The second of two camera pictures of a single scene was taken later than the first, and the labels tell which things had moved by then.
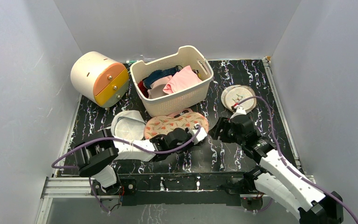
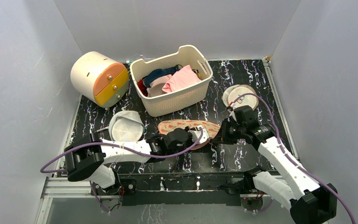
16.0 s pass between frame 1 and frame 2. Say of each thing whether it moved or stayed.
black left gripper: stayed
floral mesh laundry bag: moved
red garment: stayed
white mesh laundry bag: stayed
